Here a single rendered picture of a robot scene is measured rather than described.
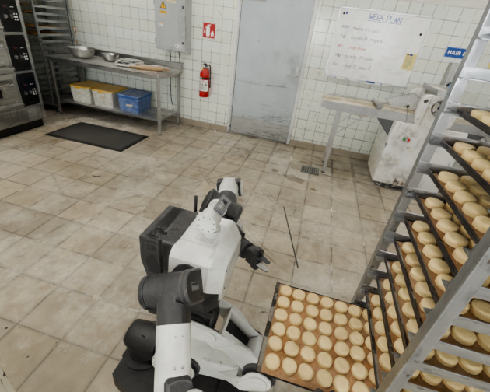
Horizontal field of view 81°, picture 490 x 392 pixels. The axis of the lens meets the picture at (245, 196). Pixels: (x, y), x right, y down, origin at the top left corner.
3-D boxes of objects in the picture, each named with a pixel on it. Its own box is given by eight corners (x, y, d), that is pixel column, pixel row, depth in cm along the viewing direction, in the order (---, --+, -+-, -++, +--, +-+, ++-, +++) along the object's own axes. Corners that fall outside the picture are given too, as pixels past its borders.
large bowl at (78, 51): (62, 57, 438) (61, 46, 431) (81, 55, 471) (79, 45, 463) (85, 60, 432) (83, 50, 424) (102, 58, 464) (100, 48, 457)
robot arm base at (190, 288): (142, 323, 79) (131, 284, 78) (165, 299, 91) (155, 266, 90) (192, 318, 75) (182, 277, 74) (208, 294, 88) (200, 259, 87)
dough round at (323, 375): (330, 390, 90) (332, 386, 89) (315, 384, 91) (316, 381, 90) (330, 374, 95) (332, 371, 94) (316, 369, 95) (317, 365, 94)
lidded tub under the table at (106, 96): (91, 104, 463) (89, 88, 450) (110, 99, 502) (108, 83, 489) (112, 109, 457) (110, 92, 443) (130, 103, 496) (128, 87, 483)
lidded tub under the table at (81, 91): (70, 100, 470) (67, 83, 457) (91, 95, 509) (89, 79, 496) (89, 104, 463) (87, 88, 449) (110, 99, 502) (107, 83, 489)
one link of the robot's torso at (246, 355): (259, 397, 121) (173, 331, 115) (267, 357, 136) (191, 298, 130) (283, 387, 113) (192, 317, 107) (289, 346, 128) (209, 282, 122)
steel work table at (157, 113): (56, 113, 474) (41, 47, 424) (87, 105, 535) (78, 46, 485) (161, 136, 443) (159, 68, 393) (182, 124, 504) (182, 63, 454)
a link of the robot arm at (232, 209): (207, 197, 126) (202, 213, 114) (218, 183, 123) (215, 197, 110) (229, 211, 129) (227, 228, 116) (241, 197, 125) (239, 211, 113)
